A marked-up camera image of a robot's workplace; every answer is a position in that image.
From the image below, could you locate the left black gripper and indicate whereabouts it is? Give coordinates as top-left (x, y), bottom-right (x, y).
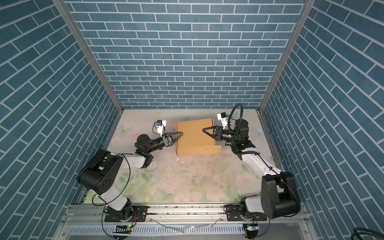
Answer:
top-left (145, 133), bottom-right (181, 156)

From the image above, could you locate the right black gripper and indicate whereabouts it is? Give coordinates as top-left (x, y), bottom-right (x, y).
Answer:
top-left (204, 126), bottom-right (240, 145)

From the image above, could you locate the brown cardboard paper box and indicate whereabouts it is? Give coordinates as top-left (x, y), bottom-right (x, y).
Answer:
top-left (176, 119), bottom-right (222, 157)

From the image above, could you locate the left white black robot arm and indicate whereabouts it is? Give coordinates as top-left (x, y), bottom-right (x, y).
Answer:
top-left (77, 132), bottom-right (183, 212)

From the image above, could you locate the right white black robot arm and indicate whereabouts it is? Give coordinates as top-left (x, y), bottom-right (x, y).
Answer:
top-left (203, 120), bottom-right (301, 219)

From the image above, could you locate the left green circuit board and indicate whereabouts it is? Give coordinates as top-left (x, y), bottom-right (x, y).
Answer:
top-left (113, 225), bottom-right (133, 235)

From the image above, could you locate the green circuit board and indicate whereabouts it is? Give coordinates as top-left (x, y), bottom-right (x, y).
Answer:
top-left (113, 225), bottom-right (133, 235)
top-left (243, 224), bottom-right (259, 232)

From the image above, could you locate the right green circuit board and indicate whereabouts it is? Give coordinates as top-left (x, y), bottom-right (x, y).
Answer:
top-left (243, 224), bottom-right (259, 232)

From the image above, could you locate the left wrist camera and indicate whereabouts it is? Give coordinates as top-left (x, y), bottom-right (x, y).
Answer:
top-left (152, 120), bottom-right (166, 137)

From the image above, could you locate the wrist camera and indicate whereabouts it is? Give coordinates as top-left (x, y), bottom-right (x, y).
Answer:
top-left (152, 120), bottom-right (166, 137)
top-left (217, 112), bottom-right (228, 128)

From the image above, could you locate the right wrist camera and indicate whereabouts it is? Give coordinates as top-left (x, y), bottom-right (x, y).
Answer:
top-left (217, 112), bottom-right (228, 128)

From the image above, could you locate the right aluminium corner post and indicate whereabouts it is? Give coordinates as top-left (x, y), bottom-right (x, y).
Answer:
top-left (258, 0), bottom-right (317, 113)

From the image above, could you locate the aluminium corner post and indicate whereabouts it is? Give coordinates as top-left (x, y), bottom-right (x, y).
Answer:
top-left (258, 0), bottom-right (317, 113)
top-left (52, 0), bottom-right (124, 114)

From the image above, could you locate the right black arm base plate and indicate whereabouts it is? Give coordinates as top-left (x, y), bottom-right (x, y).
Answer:
top-left (223, 204), bottom-right (267, 222)

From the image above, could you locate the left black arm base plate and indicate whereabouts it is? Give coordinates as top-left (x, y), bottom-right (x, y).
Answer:
top-left (104, 205), bottom-right (149, 223)

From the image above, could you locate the white slotted cable duct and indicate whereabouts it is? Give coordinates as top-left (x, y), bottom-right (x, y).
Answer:
top-left (69, 224), bottom-right (245, 237)

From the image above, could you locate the aluminium front rail frame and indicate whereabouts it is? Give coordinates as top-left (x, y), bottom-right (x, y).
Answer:
top-left (53, 203), bottom-right (317, 240)

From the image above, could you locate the black cable bottom right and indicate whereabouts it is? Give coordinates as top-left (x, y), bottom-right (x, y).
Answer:
top-left (350, 227), bottom-right (384, 240)

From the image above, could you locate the left aluminium corner post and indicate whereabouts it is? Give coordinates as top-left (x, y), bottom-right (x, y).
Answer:
top-left (52, 0), bottom-right (124, 114)

